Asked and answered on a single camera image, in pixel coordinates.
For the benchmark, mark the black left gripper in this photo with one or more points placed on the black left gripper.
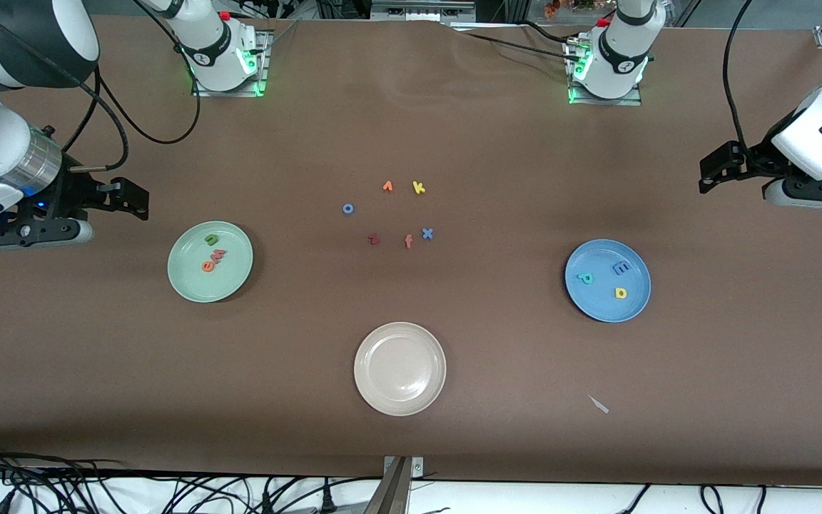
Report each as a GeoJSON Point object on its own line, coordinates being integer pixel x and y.
{"type": "Point", "coordinates": [755, 158]}

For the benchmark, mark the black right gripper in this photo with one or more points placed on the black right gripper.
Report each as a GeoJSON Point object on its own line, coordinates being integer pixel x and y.
{"type": "Point", "coordinates": [68, 195]}

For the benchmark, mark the green letter n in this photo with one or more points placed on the green letter n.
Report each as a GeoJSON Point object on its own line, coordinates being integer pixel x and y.
{"type": "Point", "coordinates": [210, 239]}

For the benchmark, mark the pink letter m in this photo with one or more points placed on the pink letter m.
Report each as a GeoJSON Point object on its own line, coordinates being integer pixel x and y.
{"type": "Point", "coordinates": [219, 255]}

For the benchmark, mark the blue letter m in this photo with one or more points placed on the blue letter m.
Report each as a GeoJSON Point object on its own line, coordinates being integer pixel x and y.
{"type": "Point", "coordinates": [618, 268]}

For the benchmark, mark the teal letter p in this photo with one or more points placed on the teal letter p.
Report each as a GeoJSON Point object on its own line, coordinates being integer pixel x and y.
{"type": "Point", "coordinates": [583, 278]}

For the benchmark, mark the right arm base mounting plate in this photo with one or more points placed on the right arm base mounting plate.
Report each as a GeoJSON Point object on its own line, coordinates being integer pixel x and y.
{"type": "Point", "coordinates": [265, 68]}

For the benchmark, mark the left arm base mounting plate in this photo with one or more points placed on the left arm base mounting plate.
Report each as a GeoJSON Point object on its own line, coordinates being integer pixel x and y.
{"type": "Point", "coordinates": [636, 100]}

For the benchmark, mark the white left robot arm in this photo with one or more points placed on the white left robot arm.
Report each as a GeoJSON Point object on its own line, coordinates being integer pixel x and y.
{"type": "Point", "coordinates": [821, 128]}

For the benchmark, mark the green plate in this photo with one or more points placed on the green plate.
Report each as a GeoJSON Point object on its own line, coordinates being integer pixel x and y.
{"type": "Point", "coordinates": [200, 285]}

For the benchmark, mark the blue plate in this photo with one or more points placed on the blue plate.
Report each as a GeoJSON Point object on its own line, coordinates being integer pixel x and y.
{"type": "Point", "coordinates": [600, 303]}

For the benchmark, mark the small orange object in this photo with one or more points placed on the small orange object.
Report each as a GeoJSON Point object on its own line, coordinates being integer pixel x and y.
{"type": "Point", "coordinates": [552, 7]}

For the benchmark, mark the small white paper scrap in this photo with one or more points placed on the small white paper scrap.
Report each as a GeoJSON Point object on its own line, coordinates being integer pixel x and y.
{"type": "Point", "coordinates": [599, 404]}

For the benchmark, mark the beige plate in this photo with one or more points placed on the beige plate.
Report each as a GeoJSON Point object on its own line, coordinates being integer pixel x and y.
{"type": "Point", "coordinates": [399, 369]}

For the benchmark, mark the grey metal box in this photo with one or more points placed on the grey metal box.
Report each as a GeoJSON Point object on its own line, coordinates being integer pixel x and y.
{"type": "Point", "coordinates": [422, 11]}

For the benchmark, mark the small metal bracket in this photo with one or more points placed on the small metal bracket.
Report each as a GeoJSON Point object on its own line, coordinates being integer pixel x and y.
{"type": "Point", "coordinates": [418, 467]}

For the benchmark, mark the aluminium profile post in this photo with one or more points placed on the aluminium profile post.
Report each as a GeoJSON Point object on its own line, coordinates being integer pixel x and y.
{"type": "Point", "coordinates": [389, 496]}

